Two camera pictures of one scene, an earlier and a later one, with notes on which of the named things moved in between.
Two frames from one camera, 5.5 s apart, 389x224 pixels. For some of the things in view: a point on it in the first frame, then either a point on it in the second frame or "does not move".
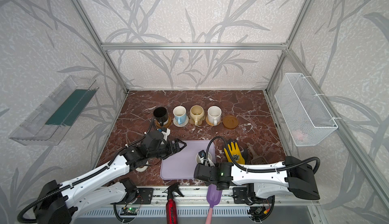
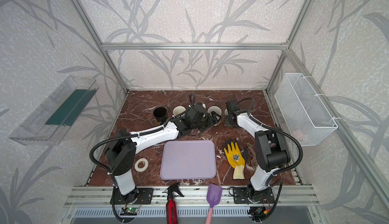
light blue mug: x=180 y=113 does not move
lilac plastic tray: x=181 y=164 does not move
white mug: x=214 y=114 does not move
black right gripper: x=200 y=171 → x=229 y=122
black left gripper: x=169 y=146 → x=205 y=119
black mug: x=161 y=114 does not move
